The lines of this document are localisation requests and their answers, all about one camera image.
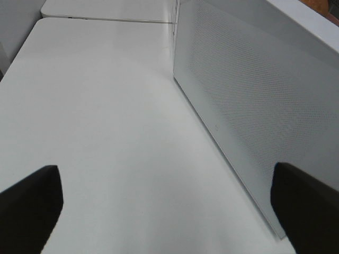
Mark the white microwave oven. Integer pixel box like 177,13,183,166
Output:
168,0,181,69

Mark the white microwave door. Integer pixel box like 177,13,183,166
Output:
174,1,338,238

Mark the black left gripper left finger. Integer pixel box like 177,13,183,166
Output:
1,165,64,253

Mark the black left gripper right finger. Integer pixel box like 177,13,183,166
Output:
270,162,338,253

